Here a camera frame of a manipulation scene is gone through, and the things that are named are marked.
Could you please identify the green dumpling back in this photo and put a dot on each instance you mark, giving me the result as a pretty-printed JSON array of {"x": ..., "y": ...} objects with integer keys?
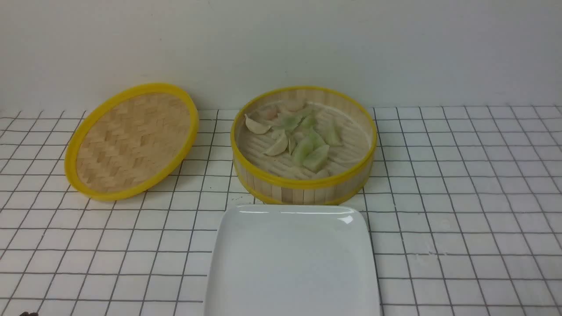
[{"x": 293, "y": 122}]

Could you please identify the green dumpling front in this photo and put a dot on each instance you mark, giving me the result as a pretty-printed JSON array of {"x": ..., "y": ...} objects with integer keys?
[{"x": 317, "y": 159}]

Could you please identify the bamboo steamer basket yellow rim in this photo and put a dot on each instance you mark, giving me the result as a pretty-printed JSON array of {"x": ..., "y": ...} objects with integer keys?
[{"x": 276, "y": 180}]

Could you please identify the woven bamboo steamer lid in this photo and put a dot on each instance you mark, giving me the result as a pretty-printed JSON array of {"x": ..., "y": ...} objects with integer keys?
[{"x": 131, "y": 142}]

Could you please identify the pink dumpling left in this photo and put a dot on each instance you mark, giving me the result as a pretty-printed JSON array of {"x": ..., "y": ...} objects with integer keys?
[{"x": 268, "y": 113}]

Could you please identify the white dumpling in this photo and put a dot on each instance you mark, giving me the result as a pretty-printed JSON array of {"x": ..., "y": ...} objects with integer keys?
[{"x": 279, "y": 146}]

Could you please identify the white square ceramic plate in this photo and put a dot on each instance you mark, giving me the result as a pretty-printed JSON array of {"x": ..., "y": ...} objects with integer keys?
[{"x": 291, "y": 260}]

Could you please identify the green dumpling right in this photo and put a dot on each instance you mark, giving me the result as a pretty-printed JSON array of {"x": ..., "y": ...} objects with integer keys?
[{"x": 332, "y": 136}]

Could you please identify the pale dumpling front rim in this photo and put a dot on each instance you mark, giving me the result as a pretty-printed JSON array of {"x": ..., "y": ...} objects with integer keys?
[{"x": 324, "y": 173}]

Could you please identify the green dumpling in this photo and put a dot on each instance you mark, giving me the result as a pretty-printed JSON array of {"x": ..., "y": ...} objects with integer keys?
[
  {"x": 332, "y": 136},
  {"x": 293, "y": 122},
  {"x": 310, "y": 142},
  {"x": 317, "y": 159}
]

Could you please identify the green dumpling middle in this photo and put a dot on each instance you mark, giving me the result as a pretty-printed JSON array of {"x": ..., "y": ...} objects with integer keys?
[{"x": 310, "y": 142}]

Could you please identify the white dumpling left edge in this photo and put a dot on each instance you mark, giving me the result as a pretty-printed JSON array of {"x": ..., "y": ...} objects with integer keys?
[{"x": 256, "y": 127}]

